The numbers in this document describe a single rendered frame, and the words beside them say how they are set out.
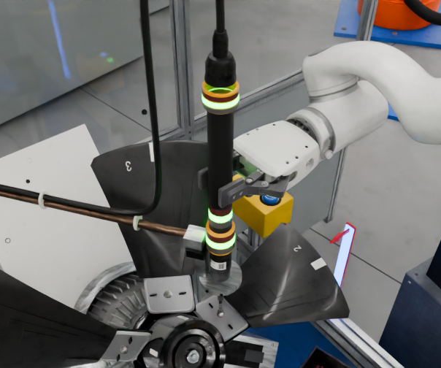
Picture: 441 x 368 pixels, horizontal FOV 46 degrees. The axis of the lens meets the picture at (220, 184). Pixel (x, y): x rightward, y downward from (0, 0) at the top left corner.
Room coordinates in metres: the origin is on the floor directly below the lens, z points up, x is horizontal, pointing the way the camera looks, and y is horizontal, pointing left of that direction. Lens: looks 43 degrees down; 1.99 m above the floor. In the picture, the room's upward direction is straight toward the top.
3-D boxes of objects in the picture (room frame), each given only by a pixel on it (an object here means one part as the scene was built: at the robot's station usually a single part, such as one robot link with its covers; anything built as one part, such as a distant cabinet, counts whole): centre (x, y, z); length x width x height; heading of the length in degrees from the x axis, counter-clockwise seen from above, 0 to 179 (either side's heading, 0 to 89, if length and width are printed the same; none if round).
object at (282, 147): (0.59, -0.08, 1.50); 0.11 x 0.10 x 0.07; 129
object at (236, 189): (0.51, -0.03, 1.51); 0.07 x 0.03 x 0.03; 129
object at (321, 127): (0.63, -0.13, 1.50); 0.09 x 0.03 x 0.08; 39
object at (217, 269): (0.52, 0.00, 1.50); 0.04 x 0.04 x 0.46
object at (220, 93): (0.52, 0.00, 1.65); 0.04 x 0.04 x 0.03
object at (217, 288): (0.53, 0.01, 1.35); 0.09 x 0.07 x 0.10; 73
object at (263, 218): (0.98, -0.10, 1.02); 0.16 x 0.10 x 0.11; 39
